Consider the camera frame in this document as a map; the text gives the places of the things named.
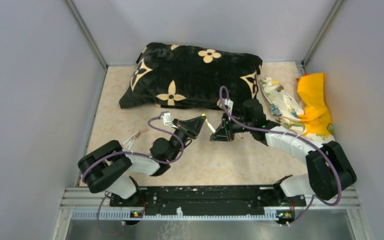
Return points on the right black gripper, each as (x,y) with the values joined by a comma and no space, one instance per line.
(225,132)

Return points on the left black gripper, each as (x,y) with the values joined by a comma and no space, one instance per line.
(185,129)

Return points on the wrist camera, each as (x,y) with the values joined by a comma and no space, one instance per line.
(166,119)
(228,103)

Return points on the white pen red band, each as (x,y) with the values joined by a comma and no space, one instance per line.
(125,140)

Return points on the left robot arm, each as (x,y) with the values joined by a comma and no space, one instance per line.
(103,170)

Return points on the yellow cloth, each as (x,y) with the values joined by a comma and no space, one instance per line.
(316,116)

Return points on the white patterned cloth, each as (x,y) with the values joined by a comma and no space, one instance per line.
(286,110)

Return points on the white pen brown cap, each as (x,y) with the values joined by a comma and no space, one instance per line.
(130,142)

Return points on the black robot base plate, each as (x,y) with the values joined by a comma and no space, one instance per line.
(208,200)

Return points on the aluminium frame rail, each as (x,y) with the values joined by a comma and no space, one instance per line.
(79,203)

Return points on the black floral pillow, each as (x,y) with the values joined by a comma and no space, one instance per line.
(190,77)

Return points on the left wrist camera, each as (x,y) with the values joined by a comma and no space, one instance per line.
(166,119)

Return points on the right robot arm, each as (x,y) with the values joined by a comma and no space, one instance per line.
(328,169)

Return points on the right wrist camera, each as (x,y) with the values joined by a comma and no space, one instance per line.
(228,103)

